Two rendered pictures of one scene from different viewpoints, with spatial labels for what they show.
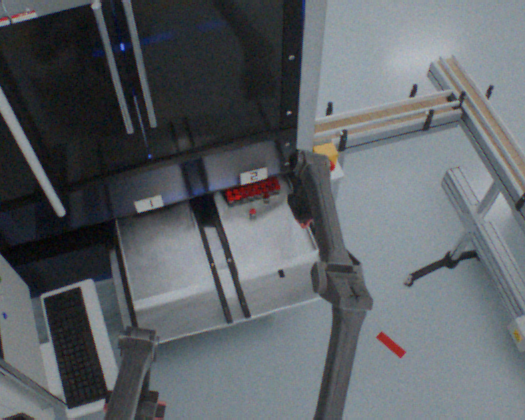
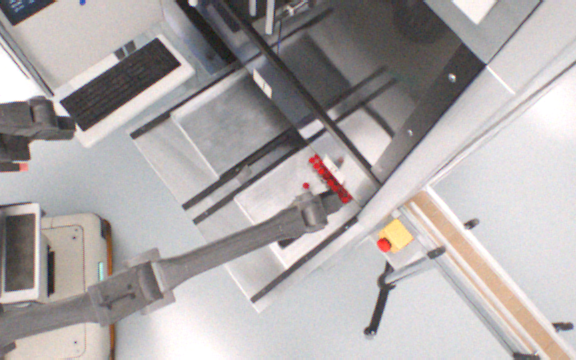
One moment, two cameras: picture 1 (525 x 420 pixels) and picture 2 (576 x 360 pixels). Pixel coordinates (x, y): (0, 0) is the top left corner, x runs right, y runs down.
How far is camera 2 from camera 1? 0.72 m
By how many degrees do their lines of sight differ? 26
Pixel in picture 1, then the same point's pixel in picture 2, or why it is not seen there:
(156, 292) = (192, 131)
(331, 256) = (168, 263)
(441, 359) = not seen: outside the picture
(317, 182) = (274, 223)
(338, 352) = (56, 307)
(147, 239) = (243, 102)
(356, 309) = (95, 308)
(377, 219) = (441, 338)
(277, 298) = not seen: hidden behind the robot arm
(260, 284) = (234, 222)
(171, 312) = (176, 152)
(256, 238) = (283, 201)
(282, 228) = not seen: hidden behind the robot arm
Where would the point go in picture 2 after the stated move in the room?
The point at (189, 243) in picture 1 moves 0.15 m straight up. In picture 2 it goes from (254, 141) to (255, 122)
